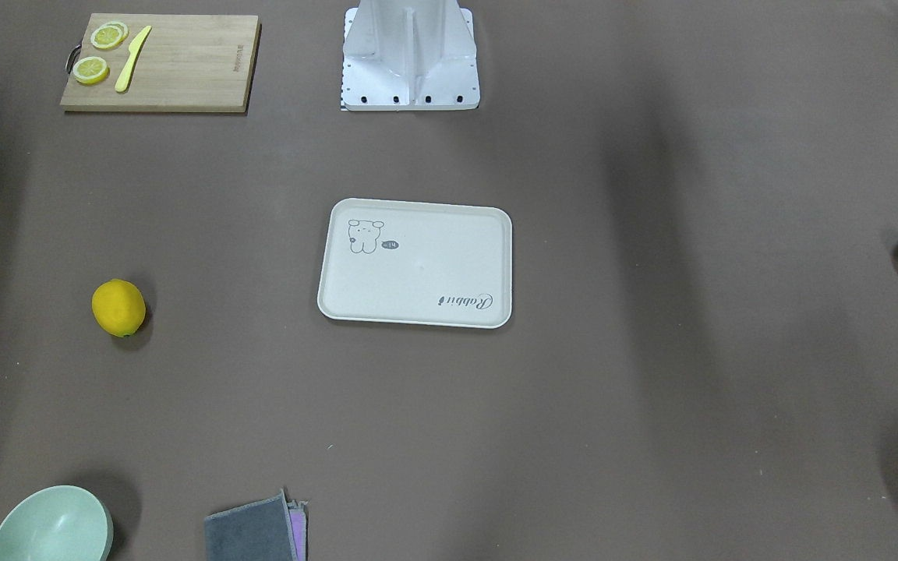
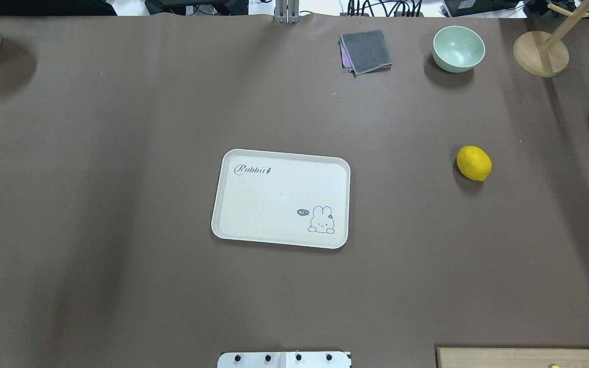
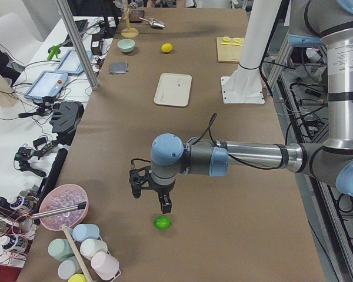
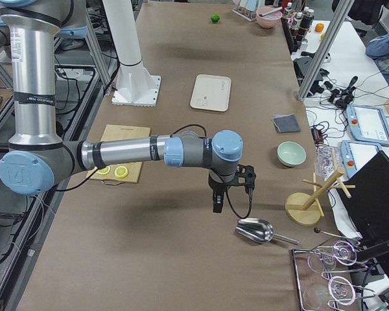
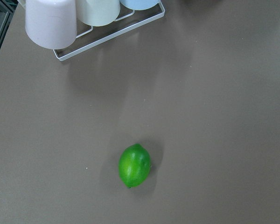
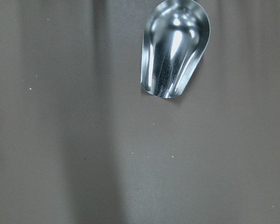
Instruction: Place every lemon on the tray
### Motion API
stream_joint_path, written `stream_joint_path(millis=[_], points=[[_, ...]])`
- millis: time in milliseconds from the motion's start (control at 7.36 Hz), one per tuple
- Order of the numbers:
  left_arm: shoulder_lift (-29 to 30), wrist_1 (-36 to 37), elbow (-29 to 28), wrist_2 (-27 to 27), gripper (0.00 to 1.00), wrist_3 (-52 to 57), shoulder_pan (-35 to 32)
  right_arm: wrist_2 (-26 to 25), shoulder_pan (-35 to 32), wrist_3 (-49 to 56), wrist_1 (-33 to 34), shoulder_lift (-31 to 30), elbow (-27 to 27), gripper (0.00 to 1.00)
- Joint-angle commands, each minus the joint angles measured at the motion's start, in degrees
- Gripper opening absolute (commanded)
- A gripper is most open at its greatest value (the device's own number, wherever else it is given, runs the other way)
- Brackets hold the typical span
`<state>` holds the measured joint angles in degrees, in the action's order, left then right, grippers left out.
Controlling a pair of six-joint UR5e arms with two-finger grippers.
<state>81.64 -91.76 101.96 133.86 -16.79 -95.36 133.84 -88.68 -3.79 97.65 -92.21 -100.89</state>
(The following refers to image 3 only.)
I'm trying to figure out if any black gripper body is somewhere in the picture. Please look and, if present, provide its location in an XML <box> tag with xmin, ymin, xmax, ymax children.
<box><xmin>149</xmin><ymin>179</ymin><xmax>175</xmax><ymax>203</ymax></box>

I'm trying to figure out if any green lime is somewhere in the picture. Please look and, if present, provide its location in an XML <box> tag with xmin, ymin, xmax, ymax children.
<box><xmin>154</xmin><ymin>216</ymin><xmax>171</xmax><ymax>230</ymax></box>

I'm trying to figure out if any yellow lemon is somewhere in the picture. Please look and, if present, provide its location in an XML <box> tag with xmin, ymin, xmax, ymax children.
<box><xmin>161</xmin><ymin>43</ymin><xmax>174</xmax><ymax>53</ymax></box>

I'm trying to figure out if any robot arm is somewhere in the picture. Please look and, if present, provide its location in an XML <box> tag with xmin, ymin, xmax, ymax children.
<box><xmin>144</xmin><ymin>1</ymin><xmax>353</xmax><ymax>213</ymax></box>

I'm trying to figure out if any cream serving tray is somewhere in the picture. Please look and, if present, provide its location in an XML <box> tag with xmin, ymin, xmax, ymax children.
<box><xmin>154</xmin><ymin>73</ymin><xmax>192</xmax><ymax>108</ymax></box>

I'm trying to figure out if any pink cup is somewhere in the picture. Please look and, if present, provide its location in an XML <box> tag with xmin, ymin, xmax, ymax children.
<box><xmin>91</xmin><ymin>251</ymin><xmax>121</xmax><ymax>281</ymax></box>

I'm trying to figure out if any white cup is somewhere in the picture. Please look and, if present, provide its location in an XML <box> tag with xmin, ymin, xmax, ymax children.
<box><xmin>79</xmin><ymin>239</ymin><xmax>108</xmax><ymax>260</ymax></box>

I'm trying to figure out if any light blue cup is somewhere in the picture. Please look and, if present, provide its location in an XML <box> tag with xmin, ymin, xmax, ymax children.
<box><xmin>72</xmin><ymin>224</ymin><xmax>100</xmax><ymax>242</ymax></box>

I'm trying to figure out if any pink bowl of ice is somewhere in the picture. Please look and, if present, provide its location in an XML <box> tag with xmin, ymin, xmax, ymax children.
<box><xmin>39</xmin><ymin>184</ymin><xmax>89</xmax><ymax>231</ymax></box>

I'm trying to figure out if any mint green cup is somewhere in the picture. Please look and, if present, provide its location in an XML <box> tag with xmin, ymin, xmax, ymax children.
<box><xmin>48</xmin><ymin>239</ymin><xmax>74</xmax><ymax>261</ymax></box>

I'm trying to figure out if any grey cup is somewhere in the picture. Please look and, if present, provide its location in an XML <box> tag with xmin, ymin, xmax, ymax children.
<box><xmin>58</xmin><ymin>256</ymin><xmax>82</xmax><ymax>280</ymax></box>

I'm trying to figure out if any yellow cup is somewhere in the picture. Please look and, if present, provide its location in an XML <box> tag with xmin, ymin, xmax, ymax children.
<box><xmin>68</xmin><ymin>273</ymin><xmax>87</xmax><ymax>282</ymax></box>

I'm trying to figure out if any grey folded cloth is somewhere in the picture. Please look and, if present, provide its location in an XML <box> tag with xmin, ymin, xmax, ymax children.
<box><xmin>109</xmin><ymin>62</ymin><xmax>128</xmax><ymax>74</ymax></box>

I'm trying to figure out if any pale green bowl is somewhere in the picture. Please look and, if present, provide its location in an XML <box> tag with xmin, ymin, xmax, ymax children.
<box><xmin>117</xmin><ymin>39</ymin><xmax>135</xmax><ymax>53</ymax></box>

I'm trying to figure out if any wooden cutting board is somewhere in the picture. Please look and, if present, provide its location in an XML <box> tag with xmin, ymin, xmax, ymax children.
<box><xmin>216</xmin><ymin>36</ymin><xmax>245</xmax><ymax>63</ymax></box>

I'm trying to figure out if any teach pendant tablet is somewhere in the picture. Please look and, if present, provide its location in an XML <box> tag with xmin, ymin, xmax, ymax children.
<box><xmin>55</xmin><ymin>50</ymin><xmax>84</xmax><ymax>75</ymax></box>
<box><xmin>24</xmin><ymin>70</ymin><xmax>68</xmax><ymax>100</ymax></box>

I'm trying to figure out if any wooden mug tree stand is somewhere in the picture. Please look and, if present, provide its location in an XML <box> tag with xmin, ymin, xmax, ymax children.
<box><xmin>114</xmin><ymin>0</ymin><xmax>139</xmax><ymax>38</ymax></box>

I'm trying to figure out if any lemon slice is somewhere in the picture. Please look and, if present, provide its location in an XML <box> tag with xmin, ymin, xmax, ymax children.
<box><xmin>222</xmin><ymin>36</ymin><xmax>231</xmax><ymax>42</ymax></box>

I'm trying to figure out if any metal scoop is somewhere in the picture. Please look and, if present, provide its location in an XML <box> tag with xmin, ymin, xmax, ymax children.
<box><xmin>139</xmin><ymin>17</ymin><xmax>165</xmax><ymax>29</ymax></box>

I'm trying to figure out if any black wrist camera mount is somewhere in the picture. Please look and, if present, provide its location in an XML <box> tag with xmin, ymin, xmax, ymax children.
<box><xmin>129</xmin><ymin>158</ymin><xmax>152</xmax><ymax>199</ymax></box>

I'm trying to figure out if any aluminium frame post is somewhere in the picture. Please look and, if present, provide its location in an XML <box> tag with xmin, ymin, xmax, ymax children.
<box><xmin>55</xmin><ymin>0</ymin><xmax>99</xmax><ymax>90</ymax></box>

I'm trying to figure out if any white camera pole base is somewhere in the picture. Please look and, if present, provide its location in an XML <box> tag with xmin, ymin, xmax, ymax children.
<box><xmin>221</xmin><ymin>0</ymin><xmax>282</xmax><ymax>105</ymax></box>

